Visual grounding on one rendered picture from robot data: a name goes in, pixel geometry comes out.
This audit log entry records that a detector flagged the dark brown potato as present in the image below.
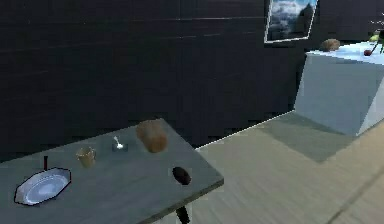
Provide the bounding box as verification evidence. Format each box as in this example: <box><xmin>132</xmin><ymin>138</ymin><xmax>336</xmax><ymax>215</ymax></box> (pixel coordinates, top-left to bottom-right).
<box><xmin>171</xmin><ymin>166</ymin><xmax>193</xmax><ymax>186</ymax></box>

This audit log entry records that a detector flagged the white kitchen counter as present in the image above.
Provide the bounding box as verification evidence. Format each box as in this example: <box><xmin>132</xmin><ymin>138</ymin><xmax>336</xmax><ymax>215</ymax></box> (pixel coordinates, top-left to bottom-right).
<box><xmin>293</xmin><ymin>40</ymin><xmax>384</xmax><ymax>138</ymax></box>

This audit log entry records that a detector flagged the brown bread loaf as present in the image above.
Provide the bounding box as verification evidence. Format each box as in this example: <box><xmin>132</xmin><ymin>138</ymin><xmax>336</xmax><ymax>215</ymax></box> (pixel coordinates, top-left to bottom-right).
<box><xmin>135</xmin><ymin>119</ymin><xmax>169</xmax><ymax>154</ymax></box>

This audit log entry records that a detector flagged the small silver spoon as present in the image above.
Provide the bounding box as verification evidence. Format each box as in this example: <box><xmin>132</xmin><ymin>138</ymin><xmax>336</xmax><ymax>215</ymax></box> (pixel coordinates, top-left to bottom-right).
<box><xmin>112</xmin><ymin>135</ymin><xmax>129</xmax><ymax>153</ymax></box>

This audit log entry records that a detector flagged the grey table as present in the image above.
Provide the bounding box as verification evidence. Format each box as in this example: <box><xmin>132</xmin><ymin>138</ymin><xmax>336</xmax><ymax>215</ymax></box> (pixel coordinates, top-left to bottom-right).
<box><xmin>0</xmin><ymin>118</ymin><xmax>225</xmax><ymax>224</ymax></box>

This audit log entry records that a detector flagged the tan cup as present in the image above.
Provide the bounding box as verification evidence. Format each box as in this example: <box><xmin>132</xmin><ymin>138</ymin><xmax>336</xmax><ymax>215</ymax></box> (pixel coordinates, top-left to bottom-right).
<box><xmin>75</xmin><ymin>146</ymin><xmax>97</xmax><ymax>169</ymax></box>

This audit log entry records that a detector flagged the framed landscape picture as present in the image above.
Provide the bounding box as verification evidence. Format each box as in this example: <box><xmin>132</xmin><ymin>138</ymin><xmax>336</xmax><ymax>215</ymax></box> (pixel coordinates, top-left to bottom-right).
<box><xmin>263</xmin><ymin>0</ymin><xmax>319</xmax><ymax>44</ymax></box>

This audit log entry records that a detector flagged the round brown bread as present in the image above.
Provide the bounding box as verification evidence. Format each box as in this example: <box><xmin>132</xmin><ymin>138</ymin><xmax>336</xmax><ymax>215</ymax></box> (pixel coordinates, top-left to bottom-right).
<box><xmin>319</xmin><ymin>38</ymin><xmax>342</xmax><ymax>53</ymax></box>

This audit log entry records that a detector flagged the white octagonal plate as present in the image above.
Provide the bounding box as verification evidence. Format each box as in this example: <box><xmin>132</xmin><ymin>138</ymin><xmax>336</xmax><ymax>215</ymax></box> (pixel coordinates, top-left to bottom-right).
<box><xmin>13</xmin><ymin>167</ymin><xmax>72</xmax><ymax>206</ymax></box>

